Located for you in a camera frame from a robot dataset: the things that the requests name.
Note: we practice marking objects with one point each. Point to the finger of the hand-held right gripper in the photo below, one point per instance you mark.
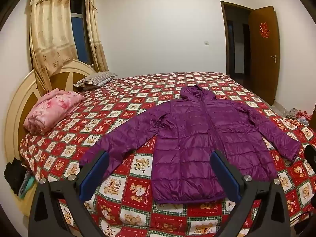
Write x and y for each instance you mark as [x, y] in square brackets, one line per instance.
[311, 155]

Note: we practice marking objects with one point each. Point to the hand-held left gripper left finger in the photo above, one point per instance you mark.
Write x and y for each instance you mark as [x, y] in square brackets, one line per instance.
[95, 177]

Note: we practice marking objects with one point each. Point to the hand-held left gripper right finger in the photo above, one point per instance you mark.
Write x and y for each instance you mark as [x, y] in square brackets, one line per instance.
[226, 177]

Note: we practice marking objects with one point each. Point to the purple puffer jacket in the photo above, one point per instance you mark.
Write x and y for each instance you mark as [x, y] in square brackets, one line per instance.
[187, 138]

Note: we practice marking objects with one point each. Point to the pile of clothes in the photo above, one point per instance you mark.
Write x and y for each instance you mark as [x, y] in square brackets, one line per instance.
[300, 116]

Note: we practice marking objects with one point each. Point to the teal cloth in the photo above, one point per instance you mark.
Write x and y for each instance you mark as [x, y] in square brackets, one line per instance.
[28, 185]

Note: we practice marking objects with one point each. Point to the pink floral folded blanket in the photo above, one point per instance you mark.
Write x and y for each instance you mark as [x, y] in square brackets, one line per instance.
[51, 111]

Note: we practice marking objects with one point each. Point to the black cloth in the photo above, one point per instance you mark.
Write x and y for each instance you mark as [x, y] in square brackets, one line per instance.
[14, 175]

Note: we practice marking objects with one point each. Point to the red checkered bear bedspread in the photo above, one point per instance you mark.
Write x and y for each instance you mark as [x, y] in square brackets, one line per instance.
[138, 98]

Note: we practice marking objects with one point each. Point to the striped pillow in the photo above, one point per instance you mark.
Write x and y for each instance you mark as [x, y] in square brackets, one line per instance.
[96, 80]

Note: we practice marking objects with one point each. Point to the brown wooden door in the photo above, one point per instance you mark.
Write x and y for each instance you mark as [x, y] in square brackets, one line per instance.
[264, 66]

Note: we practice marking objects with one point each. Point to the cream and wood headboard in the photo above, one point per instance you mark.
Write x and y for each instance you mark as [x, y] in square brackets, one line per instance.
[17, 108]

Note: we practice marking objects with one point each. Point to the red paper door decoration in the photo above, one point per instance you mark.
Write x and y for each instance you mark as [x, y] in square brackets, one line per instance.
[264, 29]

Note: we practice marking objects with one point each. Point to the window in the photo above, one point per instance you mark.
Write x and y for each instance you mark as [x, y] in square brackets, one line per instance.
[79, 29]

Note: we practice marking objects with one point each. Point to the wide beige floral curtain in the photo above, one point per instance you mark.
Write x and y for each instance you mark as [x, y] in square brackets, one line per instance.
[51, 29]

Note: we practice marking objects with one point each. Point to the dark wooden door frame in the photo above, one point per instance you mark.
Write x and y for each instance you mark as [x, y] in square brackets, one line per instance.
[223, 29]

